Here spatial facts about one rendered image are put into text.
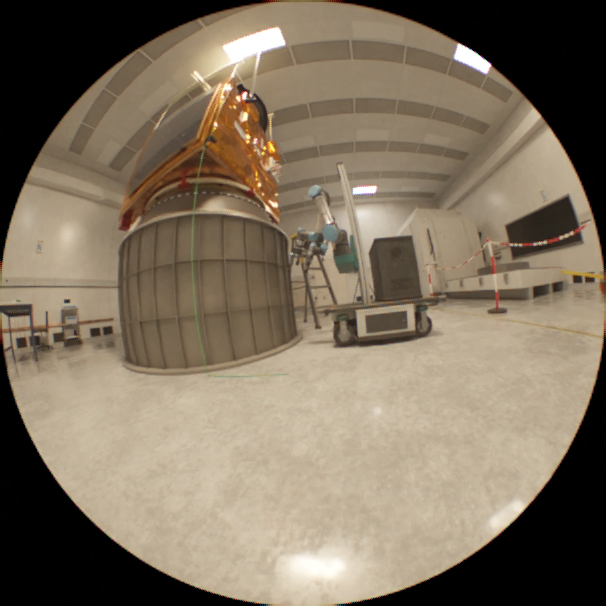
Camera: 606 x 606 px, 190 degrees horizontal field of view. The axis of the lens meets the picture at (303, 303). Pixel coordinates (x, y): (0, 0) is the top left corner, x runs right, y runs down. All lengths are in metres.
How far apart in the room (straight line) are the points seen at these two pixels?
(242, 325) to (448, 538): 1.48
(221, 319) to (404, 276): 1.42
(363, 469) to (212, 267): 1.37
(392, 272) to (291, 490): 1.44
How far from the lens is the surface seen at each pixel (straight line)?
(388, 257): 1.52
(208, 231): 1.48
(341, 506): 0.44
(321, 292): 5.07
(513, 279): 3.96
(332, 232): 1.37
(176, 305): 1.37
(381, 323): 1.41
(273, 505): 0.46
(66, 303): 5.85
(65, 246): 6.69
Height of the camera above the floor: 0.40
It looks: level
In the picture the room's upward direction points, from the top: 7 degrees counter-clockwise
